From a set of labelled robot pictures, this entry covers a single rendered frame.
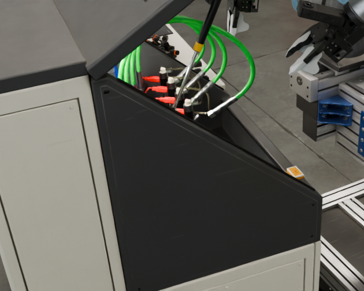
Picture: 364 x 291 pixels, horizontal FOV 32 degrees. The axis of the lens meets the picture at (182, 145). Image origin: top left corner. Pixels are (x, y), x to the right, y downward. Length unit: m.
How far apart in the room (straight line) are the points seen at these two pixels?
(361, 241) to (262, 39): 2.63
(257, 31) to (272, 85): 0.94
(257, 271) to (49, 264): 0.60
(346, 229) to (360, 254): 0.16
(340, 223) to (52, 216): 1.63
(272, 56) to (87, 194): 3.44
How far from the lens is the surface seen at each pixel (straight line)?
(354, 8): 1.54
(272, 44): 5.01
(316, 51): 1.55
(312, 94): 2.33
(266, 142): 2.02
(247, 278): 1.86
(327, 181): 3.47
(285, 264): 1.89
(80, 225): 1.55
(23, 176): 1.45
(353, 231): 2.84
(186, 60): 2.51
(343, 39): 1.58
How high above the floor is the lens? 2.05
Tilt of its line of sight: 33 degrees down
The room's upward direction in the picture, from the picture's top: 5 degrees counter-clockwise
